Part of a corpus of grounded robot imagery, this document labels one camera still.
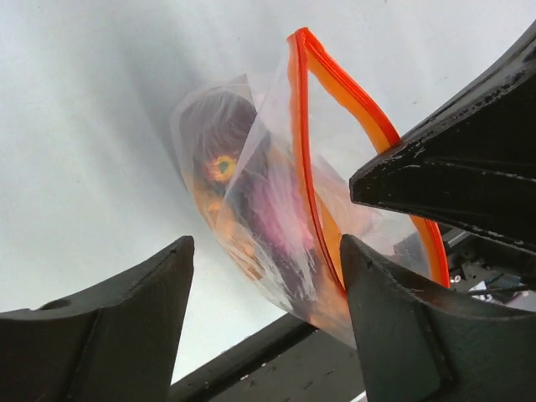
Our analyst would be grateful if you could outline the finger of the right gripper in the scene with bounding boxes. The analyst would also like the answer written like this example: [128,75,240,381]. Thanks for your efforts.
[349,27,535,253]

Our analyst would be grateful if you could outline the fake dark red fig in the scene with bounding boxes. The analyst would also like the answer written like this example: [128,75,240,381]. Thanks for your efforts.
[179,90,256,196]

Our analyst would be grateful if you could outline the clear orange zip bag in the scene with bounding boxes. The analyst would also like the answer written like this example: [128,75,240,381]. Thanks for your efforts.
[169,27,449,346]

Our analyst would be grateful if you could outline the fake orange chicken nuggets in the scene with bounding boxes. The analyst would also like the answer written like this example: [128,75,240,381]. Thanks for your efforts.
[193,184,266,281]

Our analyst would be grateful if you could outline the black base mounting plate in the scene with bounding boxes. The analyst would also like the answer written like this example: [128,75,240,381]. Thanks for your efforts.
[168,229,535,401]

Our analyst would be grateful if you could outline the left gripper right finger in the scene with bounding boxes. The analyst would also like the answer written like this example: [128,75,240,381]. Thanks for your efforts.
[340,234,535,401]

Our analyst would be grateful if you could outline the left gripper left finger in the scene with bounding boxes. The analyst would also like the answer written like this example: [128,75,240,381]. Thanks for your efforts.
[1,236,194,401]

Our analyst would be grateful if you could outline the fake purple onion half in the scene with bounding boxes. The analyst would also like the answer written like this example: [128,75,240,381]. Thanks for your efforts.
[225,135,320,304]

